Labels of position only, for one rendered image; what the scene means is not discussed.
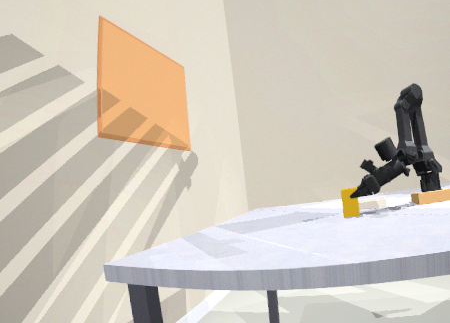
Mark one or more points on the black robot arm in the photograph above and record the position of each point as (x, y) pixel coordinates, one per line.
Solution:
(417, 153)

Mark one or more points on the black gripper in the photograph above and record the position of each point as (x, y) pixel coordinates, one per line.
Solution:
(372, 183)

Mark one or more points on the yellow square cup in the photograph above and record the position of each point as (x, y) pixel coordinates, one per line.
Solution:
(350, 206)

